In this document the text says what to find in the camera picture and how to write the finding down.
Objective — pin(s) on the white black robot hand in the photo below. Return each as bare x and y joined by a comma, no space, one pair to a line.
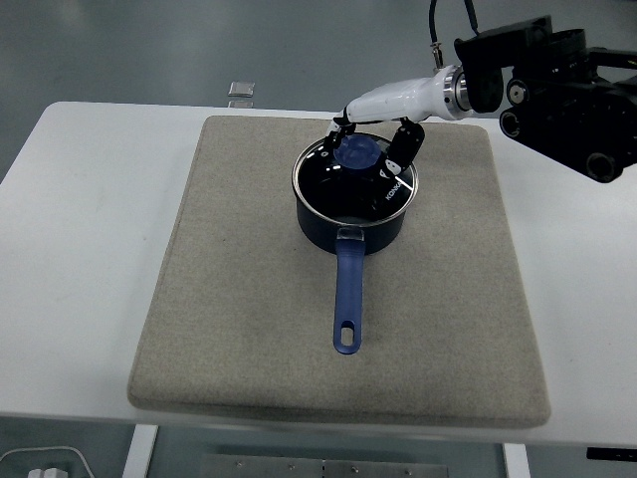
398,97

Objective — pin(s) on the glass pot lid blue knob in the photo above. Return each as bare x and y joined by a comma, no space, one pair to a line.
356,154

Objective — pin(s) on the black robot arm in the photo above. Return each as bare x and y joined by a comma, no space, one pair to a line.
557,99

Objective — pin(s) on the small silver floor plate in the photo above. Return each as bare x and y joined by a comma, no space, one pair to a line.
241,103

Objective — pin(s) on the beige fabric table mat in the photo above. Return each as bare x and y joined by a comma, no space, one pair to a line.
239,299

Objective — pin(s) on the grey metal plate with screws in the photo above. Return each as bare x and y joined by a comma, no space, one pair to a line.
323,469

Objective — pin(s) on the white table leg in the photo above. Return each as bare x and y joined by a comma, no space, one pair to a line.
515,462
139,453

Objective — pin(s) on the black flat bar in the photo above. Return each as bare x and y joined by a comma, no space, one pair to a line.
612,453

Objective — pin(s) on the white block device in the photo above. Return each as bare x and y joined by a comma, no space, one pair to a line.
47,473

